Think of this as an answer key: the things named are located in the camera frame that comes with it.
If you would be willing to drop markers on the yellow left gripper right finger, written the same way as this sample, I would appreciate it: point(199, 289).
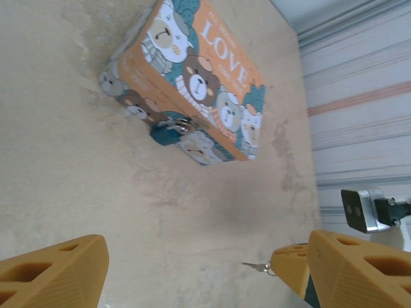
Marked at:
point(359, 279)

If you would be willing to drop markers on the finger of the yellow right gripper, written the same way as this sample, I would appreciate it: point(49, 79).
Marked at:
point(290, 269)

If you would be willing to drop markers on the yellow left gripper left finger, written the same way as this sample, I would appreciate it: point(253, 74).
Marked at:
point(57, 279)

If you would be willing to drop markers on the orange bear print tin box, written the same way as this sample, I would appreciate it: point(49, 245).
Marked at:
point(192, 80)

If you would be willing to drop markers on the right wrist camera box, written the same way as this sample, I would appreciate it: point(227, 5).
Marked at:
point(354, 210)

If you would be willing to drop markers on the aluminium corner post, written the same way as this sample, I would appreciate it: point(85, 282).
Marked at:
point(337, 17)

